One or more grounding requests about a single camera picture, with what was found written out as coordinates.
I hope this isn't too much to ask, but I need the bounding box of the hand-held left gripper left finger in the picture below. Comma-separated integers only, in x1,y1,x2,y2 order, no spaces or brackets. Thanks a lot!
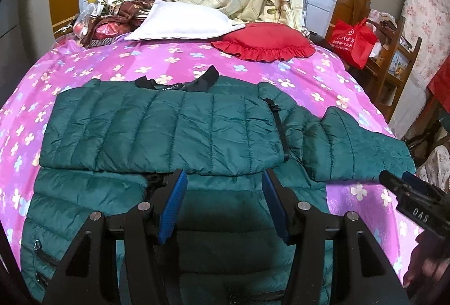
42,169,188,305

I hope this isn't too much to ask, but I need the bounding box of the person's right hand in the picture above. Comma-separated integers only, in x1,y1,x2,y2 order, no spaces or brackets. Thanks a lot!
404,231,450,291

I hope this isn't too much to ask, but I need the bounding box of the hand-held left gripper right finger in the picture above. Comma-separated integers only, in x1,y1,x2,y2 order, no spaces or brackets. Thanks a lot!
261,169,410,305

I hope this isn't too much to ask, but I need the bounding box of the wooden shelf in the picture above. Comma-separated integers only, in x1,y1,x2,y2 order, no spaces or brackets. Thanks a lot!
325,10,422,116

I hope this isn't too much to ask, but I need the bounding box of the green puffer jacket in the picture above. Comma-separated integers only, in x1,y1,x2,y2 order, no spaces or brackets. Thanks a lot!
19,66,417,305

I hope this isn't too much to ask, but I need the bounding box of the pile of plastic bags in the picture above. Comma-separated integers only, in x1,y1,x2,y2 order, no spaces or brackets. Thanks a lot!
72,0,128,45

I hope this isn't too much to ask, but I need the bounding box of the pink floral bed sheet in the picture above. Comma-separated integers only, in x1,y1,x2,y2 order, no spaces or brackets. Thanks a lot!
0,32,428,291

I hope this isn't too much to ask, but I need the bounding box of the red ruffled pillow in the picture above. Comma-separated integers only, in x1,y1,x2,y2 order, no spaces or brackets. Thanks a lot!
210,23,316,64

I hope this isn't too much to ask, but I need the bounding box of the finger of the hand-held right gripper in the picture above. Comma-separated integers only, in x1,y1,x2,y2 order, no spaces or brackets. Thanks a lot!
402,171,445,197
379,169,415,201

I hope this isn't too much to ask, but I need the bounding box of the pink floral cloth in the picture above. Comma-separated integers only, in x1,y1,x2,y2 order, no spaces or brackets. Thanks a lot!
401,0,450,84

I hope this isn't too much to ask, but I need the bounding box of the red shopping bag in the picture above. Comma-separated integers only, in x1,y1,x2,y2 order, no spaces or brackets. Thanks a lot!
332,18,378,69

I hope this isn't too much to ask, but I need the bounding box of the white pillow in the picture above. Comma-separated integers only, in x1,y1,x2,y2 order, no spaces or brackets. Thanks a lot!
125,0,247,42

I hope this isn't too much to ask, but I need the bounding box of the grey refrigerator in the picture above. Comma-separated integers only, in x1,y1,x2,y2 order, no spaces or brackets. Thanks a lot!
0,0,53,105

